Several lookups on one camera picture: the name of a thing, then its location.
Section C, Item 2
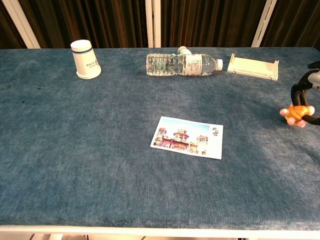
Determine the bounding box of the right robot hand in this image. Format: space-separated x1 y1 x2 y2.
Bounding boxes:
289 61 320 126

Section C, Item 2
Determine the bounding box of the orange-pink turtle toy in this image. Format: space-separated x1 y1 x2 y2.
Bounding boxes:
279 103 316 129

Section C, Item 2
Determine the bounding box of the cream plastic tray holder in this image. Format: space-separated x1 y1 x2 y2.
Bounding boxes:
227 52 280 81

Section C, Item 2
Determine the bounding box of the clear plastic water bottle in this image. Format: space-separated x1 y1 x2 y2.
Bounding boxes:
146 53 224 77

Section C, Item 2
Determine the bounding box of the palace picture postcard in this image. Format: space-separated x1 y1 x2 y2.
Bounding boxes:
150 116 224 160

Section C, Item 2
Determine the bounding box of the blue table cloth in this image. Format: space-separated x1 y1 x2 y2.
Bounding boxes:
0 46 320 231

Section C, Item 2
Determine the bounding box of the white paper cup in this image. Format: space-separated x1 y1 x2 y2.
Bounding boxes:
70 39 102 80

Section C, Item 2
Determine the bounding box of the dark curtain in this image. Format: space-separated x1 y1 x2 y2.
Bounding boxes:
0 0 320 50

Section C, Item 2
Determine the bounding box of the white frame post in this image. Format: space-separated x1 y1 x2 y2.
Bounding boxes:
144 0 162 48
1 0 41 49
251 0 278 48

